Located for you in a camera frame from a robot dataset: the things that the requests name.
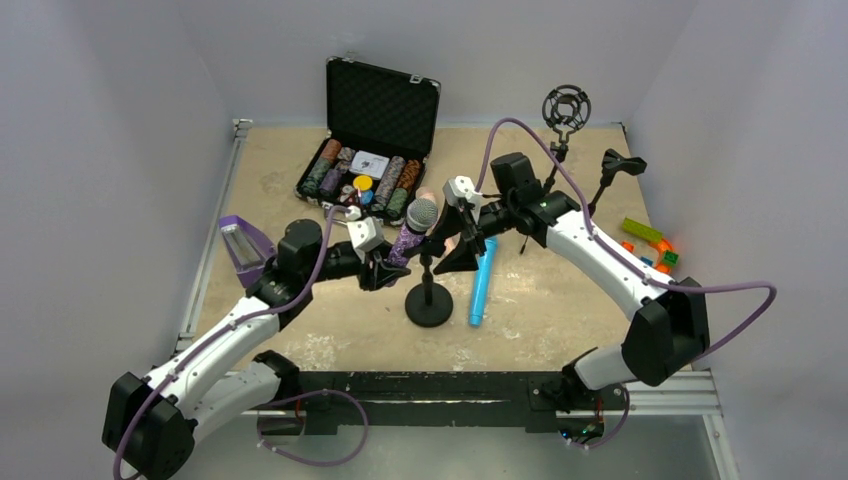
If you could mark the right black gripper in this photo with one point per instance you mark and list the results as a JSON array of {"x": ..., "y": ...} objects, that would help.
[{"x": 472, "y": 230}]

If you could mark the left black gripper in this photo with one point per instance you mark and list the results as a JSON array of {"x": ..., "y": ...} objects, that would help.
[{"x": 374, "y": 270}]

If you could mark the purple glitter microphone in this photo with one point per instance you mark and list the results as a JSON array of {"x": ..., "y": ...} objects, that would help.
[{"x": 421, "y": 215}]

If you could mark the black round-base clip stand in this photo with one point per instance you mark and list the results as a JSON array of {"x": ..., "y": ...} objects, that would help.
[{"x": 428, "y": 304}]

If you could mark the pink microphone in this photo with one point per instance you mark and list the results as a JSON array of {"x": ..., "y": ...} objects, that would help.
[{"x": 426, "y": 193}]

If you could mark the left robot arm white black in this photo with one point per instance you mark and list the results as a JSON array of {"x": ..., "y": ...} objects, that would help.
[{"x": 153, "y": 422}]

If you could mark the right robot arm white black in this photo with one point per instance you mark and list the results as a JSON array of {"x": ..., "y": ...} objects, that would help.
[{"x": 668, "y": 318}]

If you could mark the blue microphone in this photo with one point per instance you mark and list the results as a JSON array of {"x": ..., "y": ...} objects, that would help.
[{"x": 483, "y": 274}]

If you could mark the yellow dealer chip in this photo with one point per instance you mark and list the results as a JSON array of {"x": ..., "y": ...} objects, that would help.
[{"x": 363, "y": 182}]

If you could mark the white card deck box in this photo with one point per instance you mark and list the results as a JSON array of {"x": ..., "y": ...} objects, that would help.
[{"x": 369, "y": 164}]

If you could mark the purple metronome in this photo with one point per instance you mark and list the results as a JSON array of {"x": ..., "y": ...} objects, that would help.
[{"x": 249, "y": 249}]

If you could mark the black poker chip case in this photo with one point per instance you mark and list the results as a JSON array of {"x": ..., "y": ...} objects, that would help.
[{"x": 373, "y": 109}]

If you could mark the green lego brick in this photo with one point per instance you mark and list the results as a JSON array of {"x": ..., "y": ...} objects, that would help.
[{"x": 641, "y": 231}]

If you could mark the orange toy piece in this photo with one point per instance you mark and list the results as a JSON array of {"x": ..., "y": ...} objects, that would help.
[{"x": 660, "y": 248}]

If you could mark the small green block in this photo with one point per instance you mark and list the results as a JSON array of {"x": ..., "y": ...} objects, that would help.
[{"x": 670, "y": 258}]

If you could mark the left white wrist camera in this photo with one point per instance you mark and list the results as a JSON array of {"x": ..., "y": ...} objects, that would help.
[{"x": 365, "y": 232}]

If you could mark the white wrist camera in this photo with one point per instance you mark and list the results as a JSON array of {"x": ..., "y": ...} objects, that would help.
[
  {"x": 365, "y": 232},
  {"x": 461, "y": 188}
]

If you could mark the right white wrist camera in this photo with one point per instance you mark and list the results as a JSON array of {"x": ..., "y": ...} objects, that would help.
[{"x": 461, "y": 188}]

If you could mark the black tripod shock-mount stand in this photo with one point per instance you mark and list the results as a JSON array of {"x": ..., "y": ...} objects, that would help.
[{"x": 566, "y": 110}]

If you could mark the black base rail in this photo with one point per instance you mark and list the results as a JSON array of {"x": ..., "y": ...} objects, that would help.
[{"x": 535, "y": 401}]

